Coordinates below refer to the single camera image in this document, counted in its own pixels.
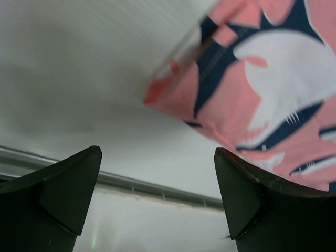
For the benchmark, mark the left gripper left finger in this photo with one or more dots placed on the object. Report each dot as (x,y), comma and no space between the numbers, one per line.
(46,210)

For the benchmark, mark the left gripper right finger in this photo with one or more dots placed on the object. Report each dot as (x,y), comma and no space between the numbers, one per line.
(265,212)

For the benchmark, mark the pink shark print shorts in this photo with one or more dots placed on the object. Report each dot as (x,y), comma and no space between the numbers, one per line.
(258,77)

